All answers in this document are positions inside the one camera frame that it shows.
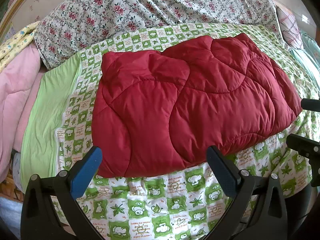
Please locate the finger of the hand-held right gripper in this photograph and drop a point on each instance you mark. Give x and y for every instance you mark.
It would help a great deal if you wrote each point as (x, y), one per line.
(300, 143)
(311, 104)

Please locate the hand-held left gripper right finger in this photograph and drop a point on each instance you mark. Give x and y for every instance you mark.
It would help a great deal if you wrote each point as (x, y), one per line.
(223, 173)

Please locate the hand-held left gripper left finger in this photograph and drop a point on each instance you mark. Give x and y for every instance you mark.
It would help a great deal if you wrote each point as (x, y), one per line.
(83, 173)

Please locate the red quilted blanket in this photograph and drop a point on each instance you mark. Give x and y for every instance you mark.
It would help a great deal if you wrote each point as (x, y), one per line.
(190, 100)

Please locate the teal pillow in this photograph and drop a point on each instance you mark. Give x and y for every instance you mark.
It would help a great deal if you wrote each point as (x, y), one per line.
(308, 55)

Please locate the green checked printed blanket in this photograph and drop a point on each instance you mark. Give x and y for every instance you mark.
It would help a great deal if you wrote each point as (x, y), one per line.
(155, 205)

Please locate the pink plaid pillow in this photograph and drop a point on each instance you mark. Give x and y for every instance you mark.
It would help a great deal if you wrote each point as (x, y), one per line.
(288, 27)

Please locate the pink blanket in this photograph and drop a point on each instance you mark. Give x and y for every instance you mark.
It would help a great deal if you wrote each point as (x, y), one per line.
(17, 100)

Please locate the yellow patterned cloth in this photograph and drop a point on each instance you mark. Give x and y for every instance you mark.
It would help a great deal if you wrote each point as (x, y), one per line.
(15, 42)

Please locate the red floral white quilt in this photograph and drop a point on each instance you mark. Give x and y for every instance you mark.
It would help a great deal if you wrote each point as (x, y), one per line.
(150, 10)

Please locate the gold framed wall picture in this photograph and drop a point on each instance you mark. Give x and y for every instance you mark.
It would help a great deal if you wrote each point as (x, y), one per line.
(12, 2)

